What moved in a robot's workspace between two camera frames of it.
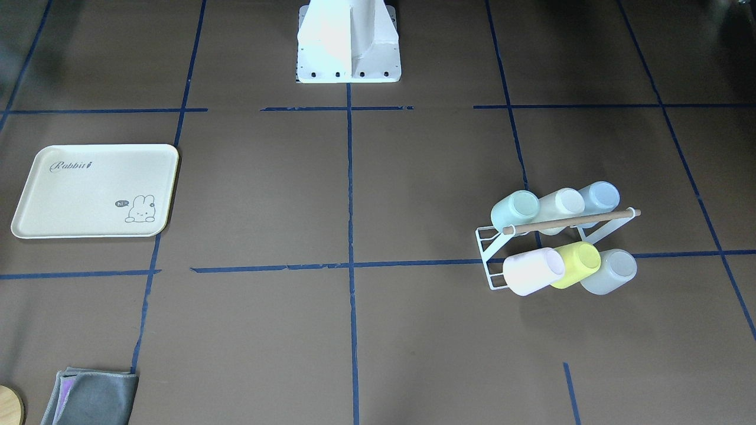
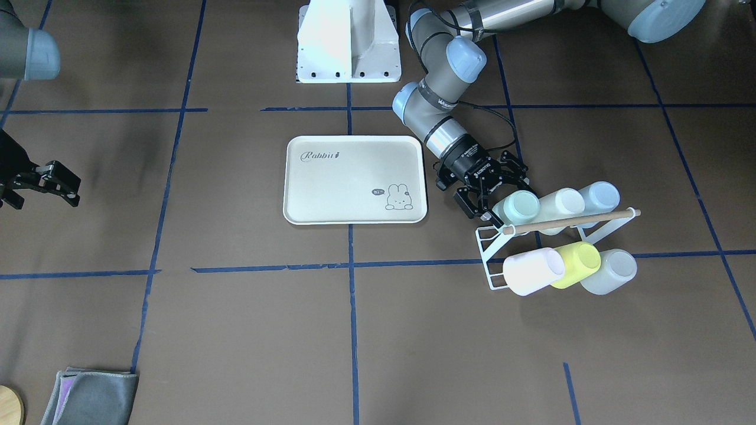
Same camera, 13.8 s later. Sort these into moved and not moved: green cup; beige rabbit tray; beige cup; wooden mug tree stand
Moved: beige rabbit tray
Not moved: green cup; wooden mug tree stand; beige cup
